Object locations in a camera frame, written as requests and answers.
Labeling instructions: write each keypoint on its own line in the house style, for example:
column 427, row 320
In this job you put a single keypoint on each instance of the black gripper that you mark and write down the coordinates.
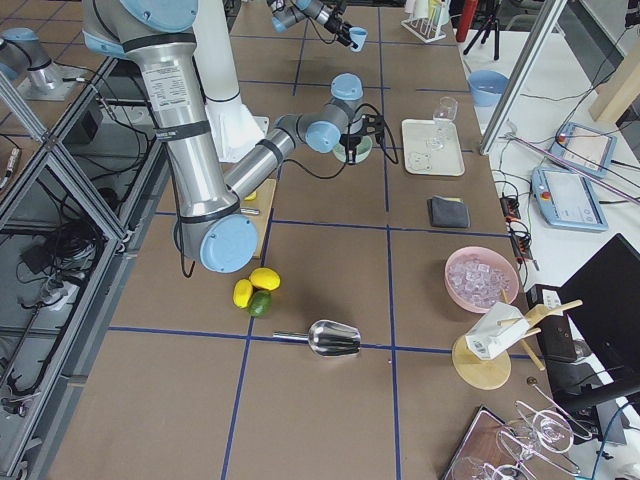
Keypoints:
column 334, row 26
column 353, row 139

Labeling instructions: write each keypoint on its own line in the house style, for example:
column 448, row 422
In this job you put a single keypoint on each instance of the light green bowl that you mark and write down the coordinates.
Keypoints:
column 368, row 145

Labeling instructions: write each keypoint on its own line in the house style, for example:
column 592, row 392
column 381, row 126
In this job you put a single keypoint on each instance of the light blue plastic cup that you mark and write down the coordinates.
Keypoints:
column 357, row 37

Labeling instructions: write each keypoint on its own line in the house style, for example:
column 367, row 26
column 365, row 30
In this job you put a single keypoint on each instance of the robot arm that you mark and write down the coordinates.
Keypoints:
column 285, row 14
column 183, row 51

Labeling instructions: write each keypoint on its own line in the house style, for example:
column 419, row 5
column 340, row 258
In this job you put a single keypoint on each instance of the pink bowl with ice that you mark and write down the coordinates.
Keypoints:
column 476, row 278

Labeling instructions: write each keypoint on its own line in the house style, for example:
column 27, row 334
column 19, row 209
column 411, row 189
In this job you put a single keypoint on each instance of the metal ice scoop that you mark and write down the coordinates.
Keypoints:
column 327, row 338

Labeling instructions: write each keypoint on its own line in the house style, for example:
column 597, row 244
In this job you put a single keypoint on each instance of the cream bear tray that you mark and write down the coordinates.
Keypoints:
column 428, row 150

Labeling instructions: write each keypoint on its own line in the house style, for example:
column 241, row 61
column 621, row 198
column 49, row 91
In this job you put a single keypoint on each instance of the clear wine glass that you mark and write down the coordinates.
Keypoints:
column 443, row 117

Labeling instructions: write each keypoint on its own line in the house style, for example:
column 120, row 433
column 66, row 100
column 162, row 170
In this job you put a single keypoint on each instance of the wooden cutting board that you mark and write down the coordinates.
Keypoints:
column 258, row 210

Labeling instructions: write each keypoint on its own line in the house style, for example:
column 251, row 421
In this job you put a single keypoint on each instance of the red fire extinguisher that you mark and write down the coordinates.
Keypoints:
column 466, row 17

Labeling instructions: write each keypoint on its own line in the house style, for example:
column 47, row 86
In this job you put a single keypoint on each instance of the blue basin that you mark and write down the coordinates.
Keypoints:
column 487, row 87

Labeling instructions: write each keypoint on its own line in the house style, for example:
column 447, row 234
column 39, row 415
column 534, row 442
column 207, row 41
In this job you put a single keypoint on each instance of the black tripod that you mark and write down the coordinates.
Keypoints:
column 490, row 26

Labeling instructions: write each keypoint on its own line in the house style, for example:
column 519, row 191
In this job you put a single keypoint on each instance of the yellow lemon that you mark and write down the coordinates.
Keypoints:
column 265, row 278
column 242, row 293

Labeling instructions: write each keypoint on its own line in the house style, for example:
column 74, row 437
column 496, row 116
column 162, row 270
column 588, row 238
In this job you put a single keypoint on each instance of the green lime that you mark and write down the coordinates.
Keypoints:
column 260, row 303

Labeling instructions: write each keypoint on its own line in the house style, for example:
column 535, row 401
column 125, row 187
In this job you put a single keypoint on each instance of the blue teach pendant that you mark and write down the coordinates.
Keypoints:
column 585, row 148
column 567, row 200

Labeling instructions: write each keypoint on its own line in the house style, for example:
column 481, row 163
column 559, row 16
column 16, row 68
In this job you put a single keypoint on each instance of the white carton on stand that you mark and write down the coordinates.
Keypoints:
column 497, row 330

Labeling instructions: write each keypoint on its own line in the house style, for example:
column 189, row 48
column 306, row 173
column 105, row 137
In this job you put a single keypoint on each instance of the wooden stand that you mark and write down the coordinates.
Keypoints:
column 492, row 374

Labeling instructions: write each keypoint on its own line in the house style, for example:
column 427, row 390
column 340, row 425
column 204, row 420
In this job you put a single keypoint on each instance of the black laptop monitor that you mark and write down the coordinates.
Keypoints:
column 608, row 320

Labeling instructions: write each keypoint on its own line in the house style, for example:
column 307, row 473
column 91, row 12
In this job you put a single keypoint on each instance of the hanging wine glass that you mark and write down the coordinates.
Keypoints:
column 545, row 434

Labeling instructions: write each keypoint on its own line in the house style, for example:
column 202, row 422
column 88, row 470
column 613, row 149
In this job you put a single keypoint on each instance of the white wire rack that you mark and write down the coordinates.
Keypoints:
column 426, row 19

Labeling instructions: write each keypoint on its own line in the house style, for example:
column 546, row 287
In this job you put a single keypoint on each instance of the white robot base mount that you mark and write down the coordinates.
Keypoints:
column 235, row 130

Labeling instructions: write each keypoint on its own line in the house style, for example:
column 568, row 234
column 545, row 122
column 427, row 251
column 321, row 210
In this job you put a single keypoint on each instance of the aluminium frame post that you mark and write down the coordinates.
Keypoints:
column 542, row 28

